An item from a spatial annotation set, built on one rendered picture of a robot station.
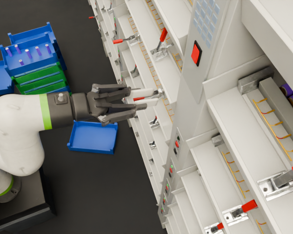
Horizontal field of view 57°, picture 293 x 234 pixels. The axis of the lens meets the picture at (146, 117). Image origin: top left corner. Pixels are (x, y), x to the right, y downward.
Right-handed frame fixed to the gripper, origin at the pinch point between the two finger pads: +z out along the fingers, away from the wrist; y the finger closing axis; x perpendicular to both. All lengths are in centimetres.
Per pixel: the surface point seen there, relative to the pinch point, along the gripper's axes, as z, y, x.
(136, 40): 7.8, 31.0, 6.2
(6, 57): -47, 98, 73
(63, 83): -15, 84, 88
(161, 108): 7.4, 0.4, 7.6
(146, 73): 7.3, 15.8, 7.7
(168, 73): 4.0, -1.2, -11.3
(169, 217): 18, -23, 64
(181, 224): 15, -30, 45
